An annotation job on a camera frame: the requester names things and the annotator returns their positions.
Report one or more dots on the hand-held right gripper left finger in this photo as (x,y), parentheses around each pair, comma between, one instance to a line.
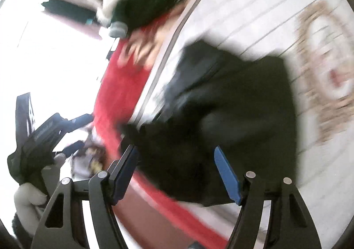
(124,174)

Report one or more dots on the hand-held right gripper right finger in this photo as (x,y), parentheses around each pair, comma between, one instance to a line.
(228,174)

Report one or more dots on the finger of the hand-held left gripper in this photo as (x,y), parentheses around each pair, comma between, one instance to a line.
(72,148)
(78,120)

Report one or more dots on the black jacket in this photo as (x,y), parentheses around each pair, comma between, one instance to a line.
(235,105)

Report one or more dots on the person's left forearm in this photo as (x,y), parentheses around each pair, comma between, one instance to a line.
(22,226)

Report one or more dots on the person's left hand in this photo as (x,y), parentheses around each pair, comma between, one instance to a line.
(27,196)

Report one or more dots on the red floral blanket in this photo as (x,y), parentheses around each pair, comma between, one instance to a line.
(121,94)

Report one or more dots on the dark green hanging garment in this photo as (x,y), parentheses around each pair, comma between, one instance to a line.
(69,11)

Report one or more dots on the green jacket with striped cuffs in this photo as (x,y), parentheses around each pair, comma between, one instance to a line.
(143,8)

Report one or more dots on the white diamond-pattern cloth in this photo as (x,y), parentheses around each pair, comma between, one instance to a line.
(249,11)

